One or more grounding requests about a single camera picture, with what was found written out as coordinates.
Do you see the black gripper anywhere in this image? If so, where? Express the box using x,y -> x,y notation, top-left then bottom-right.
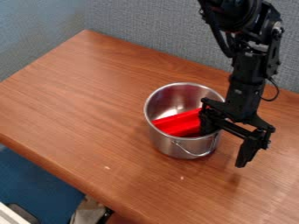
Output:
198,77 -> 278,169

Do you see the red plastic block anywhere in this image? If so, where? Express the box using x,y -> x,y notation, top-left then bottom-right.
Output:
152,108 -> 202,137

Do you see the stainless steel pot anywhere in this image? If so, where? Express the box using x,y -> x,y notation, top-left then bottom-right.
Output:
144,82 -> 225,159

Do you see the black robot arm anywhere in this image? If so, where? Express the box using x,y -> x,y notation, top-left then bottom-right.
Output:
198,0 -> 285,168

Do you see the white and black floor object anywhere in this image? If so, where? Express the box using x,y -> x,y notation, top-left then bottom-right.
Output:
0,202 -> 42,224

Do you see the grey table leg bracket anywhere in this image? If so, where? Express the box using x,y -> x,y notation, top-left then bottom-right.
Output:
68,195 -> 114,224

